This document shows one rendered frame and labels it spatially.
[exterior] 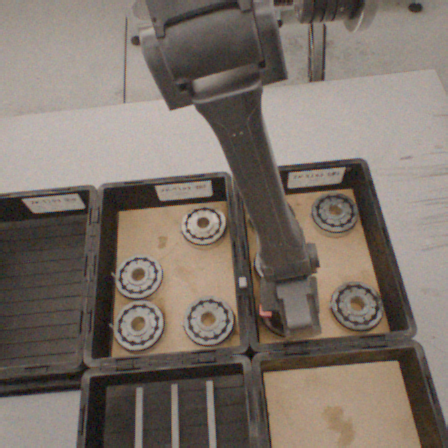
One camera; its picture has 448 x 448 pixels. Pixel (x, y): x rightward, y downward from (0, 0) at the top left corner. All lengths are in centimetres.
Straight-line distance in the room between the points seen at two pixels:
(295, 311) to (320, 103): 89
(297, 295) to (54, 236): 64
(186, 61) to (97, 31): 267
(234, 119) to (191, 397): 63
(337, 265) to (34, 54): 242
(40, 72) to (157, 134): 159
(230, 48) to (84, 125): 114
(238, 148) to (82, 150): 101
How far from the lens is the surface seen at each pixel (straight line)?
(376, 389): 93
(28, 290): 108
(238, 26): 36
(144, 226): 105
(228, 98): 39
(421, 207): 127
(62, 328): 101
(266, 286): 82
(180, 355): 82
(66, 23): 317
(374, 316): 94
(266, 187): 48
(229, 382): 91
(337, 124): 139
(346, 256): 101
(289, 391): 91
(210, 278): 97
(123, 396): 94
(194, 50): 36
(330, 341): 83
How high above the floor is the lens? 172
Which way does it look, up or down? 60 degrees down
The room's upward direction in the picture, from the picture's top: 7 degrees counter-clockwise
